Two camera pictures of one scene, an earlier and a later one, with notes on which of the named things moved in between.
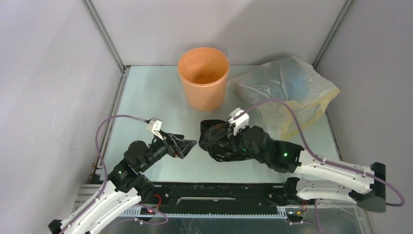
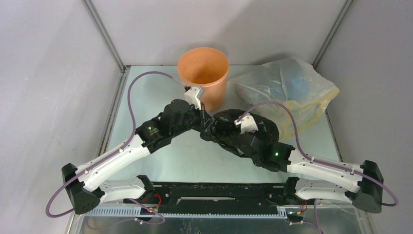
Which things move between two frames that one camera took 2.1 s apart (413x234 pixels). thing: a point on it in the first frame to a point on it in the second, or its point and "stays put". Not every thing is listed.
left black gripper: [176, 145] to [205, 119]
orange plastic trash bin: [203, 71] stays put
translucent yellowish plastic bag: [289, 92] stays put
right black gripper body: [238, 140] stays put
